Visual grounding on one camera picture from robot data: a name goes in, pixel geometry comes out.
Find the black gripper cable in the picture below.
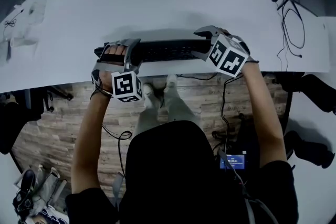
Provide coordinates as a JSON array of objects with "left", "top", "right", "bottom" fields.
[
  {"left": 212, "top": 72, "right": 245, "bottom": 156},
  {"left": 90, "top": 86, "right": 132, "bottom": 177}
]

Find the person's left hand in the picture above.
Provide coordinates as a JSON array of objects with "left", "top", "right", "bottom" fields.
[{"left": 104, "top": 44, "right": 129, "bottom": 56}]

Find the person's trouser leg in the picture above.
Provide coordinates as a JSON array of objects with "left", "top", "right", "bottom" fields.
[
  {"left": 133, "top": 106, "right": 161, "bottom": 137},
  {"left": 162, "top": 86, "right": 201, "bottom": 127}
]

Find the black wrist strap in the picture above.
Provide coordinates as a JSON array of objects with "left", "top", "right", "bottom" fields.
[{"left": 90, "top": 86, "right": 113, "bottom": 100}]

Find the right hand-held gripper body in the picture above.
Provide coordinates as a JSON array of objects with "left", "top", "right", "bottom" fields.
[{"left": 206, "top": 27, "right": 250, "bottom": 78}]

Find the person's white right shoe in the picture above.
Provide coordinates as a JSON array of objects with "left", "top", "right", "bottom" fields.
[{"left": 165, "top": 74, "right": 179, "bottom": 89}]

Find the clear bag of items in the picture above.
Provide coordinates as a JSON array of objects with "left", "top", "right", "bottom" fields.
[{"left": 12, "top": 163, "right": 69, "bottom": 224}]

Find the grey flat strap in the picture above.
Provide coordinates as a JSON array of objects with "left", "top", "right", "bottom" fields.
[{"left": 112, "top": 171, "right": 126, "bottom": 208}]

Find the thin black looped cable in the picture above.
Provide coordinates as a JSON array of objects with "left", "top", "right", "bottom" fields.
[{"left": 276, "top": 0, "right": 307, "bottom": 72}]

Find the thin black earphone cable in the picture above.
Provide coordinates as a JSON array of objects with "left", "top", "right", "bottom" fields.
[{"left": 3, "top": 8, "right": 25, "bottom": 30}]

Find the person's right trouser leg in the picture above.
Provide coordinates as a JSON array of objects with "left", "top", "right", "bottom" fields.
[{"left": 162, "top": 86, "right": 201, "bottom": 127}]

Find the person's left forearm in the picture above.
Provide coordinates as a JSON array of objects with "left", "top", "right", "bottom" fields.
[{"left": 70, "top": 70, "right": 114, "bottom": 195}]

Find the person's black shirt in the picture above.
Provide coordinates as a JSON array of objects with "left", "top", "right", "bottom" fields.
[{"left": 65, "top": 120, "right": 299, "bottom": 224}]

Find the white cable bundle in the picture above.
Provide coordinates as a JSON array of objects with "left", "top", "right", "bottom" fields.
[{"left": 217, "top": 149, "right": 277, "bottom": 224}]

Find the person's white shoe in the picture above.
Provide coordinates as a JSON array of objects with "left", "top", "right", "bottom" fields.
[
  {"left": 165, "top": 74, "right": 179, "bottom": 89},
  {"left": 142, "top": 83, "right": 156, "bottom": 109}
]

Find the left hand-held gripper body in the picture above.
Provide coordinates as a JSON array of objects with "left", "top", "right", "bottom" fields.
[{"left": 90, "top": 39, "right": 144, "bottom": 103}]

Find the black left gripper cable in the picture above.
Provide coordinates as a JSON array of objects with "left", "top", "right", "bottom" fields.
[{"left": 90, "top": 86, "right": 132, "bottom": 177}]

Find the person's white left shoe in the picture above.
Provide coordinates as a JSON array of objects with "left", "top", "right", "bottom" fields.
[{"left": 142, "top": 83, "right": 156, "bottom": 109}]

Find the blue screen device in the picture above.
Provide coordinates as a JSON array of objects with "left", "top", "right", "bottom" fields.
[{"left": 219, "top": 154, "right": 248, "bottom": 170}]

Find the black shoe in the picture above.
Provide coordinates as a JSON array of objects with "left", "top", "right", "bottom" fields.
[{"left": 19, "top": 168, "right": 37, "bottom": 195}]

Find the dark grey laptop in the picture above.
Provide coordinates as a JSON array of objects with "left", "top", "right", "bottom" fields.
[{"left": 0, "top": 0, "right": 25, "bottom": 22}]

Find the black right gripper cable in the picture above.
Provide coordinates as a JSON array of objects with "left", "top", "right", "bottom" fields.
[{"left": 212, "top": 72, "right": 245, "bottom": 156}]

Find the black office chair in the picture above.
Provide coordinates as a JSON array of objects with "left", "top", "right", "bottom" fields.
[
  {"left": 272, "top": 72, "right": 336, "bottom": 169},
  {"left": 0, "top": 86, "right": 75, "bottom": 156}
]

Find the person's right forearm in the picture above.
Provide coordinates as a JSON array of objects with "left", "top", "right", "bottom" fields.
[{"left": 240, "top": 59, "right": 288, "bottom": 166}]

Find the black keyboard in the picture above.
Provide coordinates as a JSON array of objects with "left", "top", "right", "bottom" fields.
[{"left": 93, "top": 38, "right": 214, "bottom": 63}]

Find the person's left trouser leg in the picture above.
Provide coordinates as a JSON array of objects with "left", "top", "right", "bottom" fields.
[{"left": 133, "top": 106, "right": 161, "bottom": 137}]

